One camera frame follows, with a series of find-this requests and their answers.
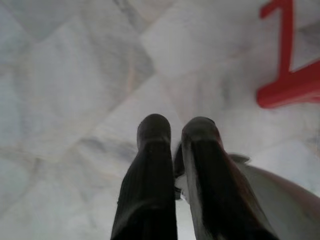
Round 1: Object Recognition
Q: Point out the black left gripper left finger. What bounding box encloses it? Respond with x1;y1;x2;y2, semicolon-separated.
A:
110;113;179;240

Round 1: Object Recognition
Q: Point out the red plastic stool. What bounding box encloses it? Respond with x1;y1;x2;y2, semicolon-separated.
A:
255;0;320;109

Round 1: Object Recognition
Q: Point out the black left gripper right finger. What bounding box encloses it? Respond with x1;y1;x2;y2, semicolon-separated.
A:
173;116;279;240

